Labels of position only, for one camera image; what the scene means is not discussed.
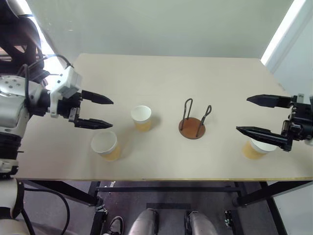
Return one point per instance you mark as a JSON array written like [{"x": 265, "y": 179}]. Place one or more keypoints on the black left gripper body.
[{"x": 69, "y": 106}]

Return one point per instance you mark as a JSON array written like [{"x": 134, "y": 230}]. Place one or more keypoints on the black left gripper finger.
[
  {"x": 93, "y": 124},
  {"x": 95, "y": 98}
]

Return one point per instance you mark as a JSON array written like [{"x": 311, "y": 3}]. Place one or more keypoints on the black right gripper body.
[{"x": 300, "y": 124}]

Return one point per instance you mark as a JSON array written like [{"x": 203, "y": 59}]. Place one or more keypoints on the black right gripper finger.
[
  {"x": 264, "y": 135},
  {"x": 269, "y": 101}
]

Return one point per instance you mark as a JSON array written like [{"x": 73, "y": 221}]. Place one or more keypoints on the white and tan paper cup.
[
  {"x": 252, "y": 150},
  {"x": 143, "y": 122},
  {"x": 107, "y": 149}
]

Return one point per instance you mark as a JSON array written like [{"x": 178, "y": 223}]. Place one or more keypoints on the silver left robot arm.
[{"x": 12, "y": 107}]

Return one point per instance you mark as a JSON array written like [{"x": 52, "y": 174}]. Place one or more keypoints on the black and white sneaker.
[{"x": 115, "y": 225}]

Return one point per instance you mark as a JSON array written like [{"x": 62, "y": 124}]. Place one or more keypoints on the grey rounded leg cover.
[
  {"x": 200, "y": 224},
  {"x": 144, "y": 222}
]

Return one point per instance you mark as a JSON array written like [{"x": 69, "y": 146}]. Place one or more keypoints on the black floor tape strip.
[{"x": 168, "y": 205}]

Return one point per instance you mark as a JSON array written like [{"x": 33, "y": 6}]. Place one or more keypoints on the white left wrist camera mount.
[{"x": 71, "y": 80}]

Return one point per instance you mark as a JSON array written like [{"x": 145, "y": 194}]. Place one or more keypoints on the black metal table frame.
[{"x": 61, "y": 188}]

